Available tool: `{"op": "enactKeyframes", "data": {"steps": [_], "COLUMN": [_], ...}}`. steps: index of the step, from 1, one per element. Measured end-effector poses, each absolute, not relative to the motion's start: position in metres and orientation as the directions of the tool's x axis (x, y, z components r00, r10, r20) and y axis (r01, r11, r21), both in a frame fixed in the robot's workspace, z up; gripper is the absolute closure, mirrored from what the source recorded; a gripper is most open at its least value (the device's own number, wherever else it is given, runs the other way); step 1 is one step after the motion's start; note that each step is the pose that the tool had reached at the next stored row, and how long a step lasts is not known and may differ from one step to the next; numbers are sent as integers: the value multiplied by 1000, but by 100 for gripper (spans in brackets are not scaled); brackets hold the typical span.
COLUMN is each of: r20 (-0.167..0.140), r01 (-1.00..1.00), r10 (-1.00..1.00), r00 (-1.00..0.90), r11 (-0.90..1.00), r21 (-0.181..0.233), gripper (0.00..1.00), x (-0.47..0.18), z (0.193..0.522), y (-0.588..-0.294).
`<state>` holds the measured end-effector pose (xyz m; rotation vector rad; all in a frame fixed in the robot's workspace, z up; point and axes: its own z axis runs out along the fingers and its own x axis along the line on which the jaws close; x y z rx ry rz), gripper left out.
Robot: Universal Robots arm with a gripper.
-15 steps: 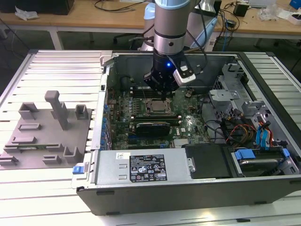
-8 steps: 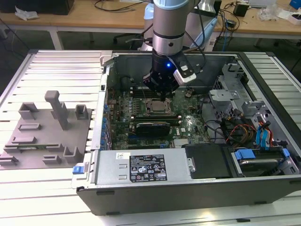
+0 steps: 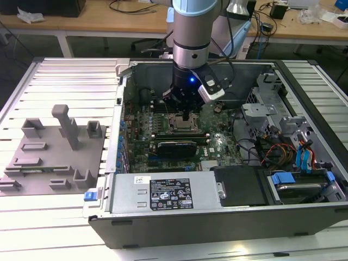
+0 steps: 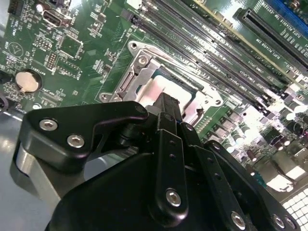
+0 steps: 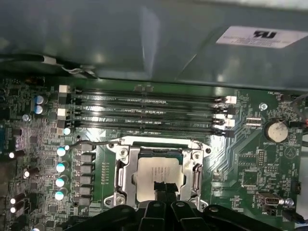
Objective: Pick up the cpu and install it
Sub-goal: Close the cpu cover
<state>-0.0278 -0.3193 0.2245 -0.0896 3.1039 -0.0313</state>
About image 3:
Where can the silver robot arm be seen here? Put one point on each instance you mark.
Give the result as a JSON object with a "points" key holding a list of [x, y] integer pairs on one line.
{"points": [[191, 32]]}

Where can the CPU socket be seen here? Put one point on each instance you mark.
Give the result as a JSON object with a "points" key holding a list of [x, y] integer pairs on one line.
{"points": [[182, 132]]}

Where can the black RAM slot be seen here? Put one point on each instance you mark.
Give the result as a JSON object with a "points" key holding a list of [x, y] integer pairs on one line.
{"points": [[180, 140], [157, 104], [179, 135], [157, 109]]}

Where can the coin cell battery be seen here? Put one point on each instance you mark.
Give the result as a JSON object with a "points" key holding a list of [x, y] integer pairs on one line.
{"points": [[217, 109]]}

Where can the black graphics card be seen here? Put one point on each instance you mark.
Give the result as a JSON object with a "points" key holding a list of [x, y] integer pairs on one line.
{"points": [[176, 148]]}

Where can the green motherboard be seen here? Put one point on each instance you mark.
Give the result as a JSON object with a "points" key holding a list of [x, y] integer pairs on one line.
{"points": [[141, 127]]}

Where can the silver chipset heatsink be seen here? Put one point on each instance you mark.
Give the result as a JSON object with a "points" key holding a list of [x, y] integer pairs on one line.
{"points": [[208, 165]]}

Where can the silver drive cage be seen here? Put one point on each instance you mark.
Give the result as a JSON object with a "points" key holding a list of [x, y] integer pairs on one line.
{"points": [[258, 108]]}

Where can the black plastic shroud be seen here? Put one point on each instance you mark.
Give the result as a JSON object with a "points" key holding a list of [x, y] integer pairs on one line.
{"points": [[239, 185]]}

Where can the silver power supply unit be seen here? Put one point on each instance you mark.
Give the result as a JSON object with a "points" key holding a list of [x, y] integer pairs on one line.
{"points": [[130, 195]]}

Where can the black power adapter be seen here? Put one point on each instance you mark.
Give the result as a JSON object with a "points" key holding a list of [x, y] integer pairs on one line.
{"points": [[278, 11]]}

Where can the hard disk in blue carrier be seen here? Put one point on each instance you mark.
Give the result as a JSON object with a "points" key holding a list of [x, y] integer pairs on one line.
{"points": [[282, 178]]}

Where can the wooden desk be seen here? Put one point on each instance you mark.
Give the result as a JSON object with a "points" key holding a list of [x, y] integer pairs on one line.
{"points": [[299, 30], [68, 24]]}

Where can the black PC case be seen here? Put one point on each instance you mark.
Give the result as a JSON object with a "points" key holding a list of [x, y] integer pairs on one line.
{"points": [[190, 231]]}

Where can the blue case latch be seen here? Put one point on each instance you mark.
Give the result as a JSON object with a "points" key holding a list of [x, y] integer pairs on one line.
{"points": [[91, 196]]}

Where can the grey parts rack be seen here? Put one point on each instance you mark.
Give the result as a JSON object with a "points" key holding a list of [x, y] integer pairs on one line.
{"points": [[54, 160]]}

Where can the clear plastic bag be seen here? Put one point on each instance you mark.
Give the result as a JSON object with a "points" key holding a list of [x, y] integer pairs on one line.
{"points": [[310, 14], [30, 15]]}

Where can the green RAM stick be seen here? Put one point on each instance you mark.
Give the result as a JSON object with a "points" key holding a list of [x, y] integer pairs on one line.
{"points": [[35, 170]]}

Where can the white carton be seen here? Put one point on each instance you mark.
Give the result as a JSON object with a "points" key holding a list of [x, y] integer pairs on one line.
{"points": [[335, 20]]}

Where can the black box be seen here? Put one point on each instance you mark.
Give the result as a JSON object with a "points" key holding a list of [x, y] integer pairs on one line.
{"points": [[40, 6]]}

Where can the blue carton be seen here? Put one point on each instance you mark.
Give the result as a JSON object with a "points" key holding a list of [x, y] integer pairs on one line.
{"points": [[342, 4]]}

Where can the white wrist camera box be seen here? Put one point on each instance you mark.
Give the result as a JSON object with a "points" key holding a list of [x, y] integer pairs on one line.
{"points": [[213, 93]]}

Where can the white corner bracket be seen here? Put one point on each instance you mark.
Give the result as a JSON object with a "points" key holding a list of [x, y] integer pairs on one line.
{"points": [[121, 68]]}

